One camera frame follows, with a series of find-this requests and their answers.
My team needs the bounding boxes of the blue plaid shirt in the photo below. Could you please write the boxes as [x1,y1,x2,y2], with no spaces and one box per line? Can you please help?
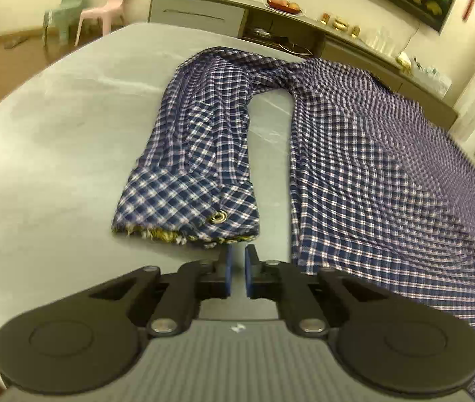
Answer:
[112,46,475,400]

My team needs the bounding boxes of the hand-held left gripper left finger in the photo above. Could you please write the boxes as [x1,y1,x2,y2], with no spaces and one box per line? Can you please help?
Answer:
[83,245,233,338]

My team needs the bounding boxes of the metal cookware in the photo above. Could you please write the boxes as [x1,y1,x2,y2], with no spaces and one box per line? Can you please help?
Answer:
[249,25,317,57]

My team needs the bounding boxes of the pink plastic chair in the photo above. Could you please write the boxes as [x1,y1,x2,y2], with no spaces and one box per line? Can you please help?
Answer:
[74,0,133,47]

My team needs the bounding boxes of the green plastic chair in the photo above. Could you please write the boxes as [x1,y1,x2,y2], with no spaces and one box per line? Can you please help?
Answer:
[43,0,88,45]

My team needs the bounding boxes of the clear plastic bags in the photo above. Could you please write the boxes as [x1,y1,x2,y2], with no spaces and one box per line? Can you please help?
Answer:
[414,61,451,90]

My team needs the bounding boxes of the plate of fruit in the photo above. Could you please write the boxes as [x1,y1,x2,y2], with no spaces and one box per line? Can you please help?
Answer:
[264,0,306,15]

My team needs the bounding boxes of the row of clear glasses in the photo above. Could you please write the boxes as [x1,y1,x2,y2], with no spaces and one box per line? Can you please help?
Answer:
[361,26,398,56]

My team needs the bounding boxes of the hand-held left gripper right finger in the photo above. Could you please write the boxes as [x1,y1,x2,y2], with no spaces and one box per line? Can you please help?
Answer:
[243,244,391,338]

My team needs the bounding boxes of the grey long sideboard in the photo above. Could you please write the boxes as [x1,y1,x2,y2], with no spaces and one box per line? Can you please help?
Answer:
[147,0,460,131]

